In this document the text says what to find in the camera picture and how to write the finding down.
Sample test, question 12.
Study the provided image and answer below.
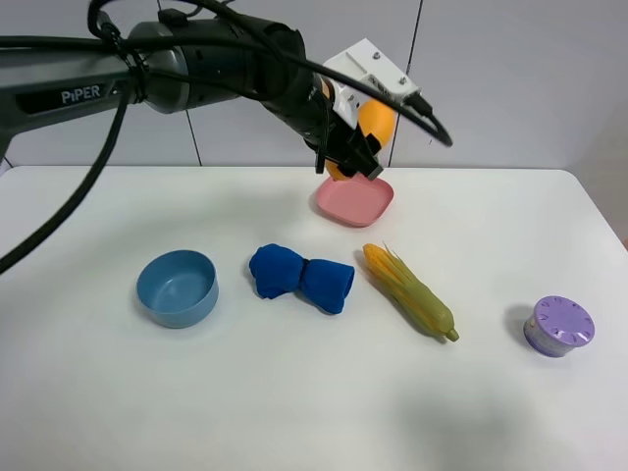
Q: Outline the toy corn cob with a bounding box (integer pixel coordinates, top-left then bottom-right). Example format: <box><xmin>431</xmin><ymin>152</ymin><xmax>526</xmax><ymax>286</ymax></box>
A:
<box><xmin>362</xmin><ymin>243</ymin><xmax>459</xmax><ymax>342</ymax></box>

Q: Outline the blue cloth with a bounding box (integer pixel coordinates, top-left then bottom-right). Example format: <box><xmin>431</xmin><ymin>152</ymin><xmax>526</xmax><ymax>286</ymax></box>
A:
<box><xmin>248</xmin><ymin>243</ymin><xmax>355</xmax><ymax>315</ymax></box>

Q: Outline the pink square plate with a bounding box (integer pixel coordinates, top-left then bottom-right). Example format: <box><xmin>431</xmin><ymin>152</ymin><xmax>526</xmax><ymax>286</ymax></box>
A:
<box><xmin>314</xmin><ymin>175</ymin><xmax>394</xmax><ymax>228</ymax></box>

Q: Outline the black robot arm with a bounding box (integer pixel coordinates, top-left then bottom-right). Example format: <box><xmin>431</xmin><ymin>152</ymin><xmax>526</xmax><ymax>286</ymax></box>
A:
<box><xmin>1</xmin><ymin>12</ymin><xmax>382</xmax><ymax>179</ymax></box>

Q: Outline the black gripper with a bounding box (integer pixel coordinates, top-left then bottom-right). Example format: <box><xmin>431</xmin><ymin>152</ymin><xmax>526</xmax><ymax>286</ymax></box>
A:
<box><xmin>267</xmin><ymin>73</ymin><xmax>383</xmax><ymax>180</ymax></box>

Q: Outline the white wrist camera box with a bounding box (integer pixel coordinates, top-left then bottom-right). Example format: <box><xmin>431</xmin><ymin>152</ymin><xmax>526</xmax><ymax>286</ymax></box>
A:
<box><xmin>323</xmin><ymin>38</ymin><xmax>419</xmax><ymax>130</ymax></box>

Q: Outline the blue round bowl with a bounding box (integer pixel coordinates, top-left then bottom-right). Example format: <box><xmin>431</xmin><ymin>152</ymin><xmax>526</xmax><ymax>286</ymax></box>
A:
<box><xmin>135</xmin><ymin>250</ymin><xmax>219</xmax><ymax>329</ymax></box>

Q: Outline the black cable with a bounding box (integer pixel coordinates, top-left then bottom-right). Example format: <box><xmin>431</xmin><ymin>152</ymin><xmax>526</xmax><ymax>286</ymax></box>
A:
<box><xmin>0</xmin><ymin>0</ymin><xmax>454</xmax><ymax>276</ymax></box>

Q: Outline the purple lidded jar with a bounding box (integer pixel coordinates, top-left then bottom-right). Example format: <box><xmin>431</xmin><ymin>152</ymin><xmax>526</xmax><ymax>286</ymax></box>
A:
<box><xmin>523</xmin><ymin>295</ymin><xmax>596</xmax><ymax>358</ymax></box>

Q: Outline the yellow toy mango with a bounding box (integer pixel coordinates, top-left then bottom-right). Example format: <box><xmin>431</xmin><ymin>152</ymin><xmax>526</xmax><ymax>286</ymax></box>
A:
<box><xmin>325</xmin><ymin>99</ymin><xmax>396</xmax><ymax>181</ymax></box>

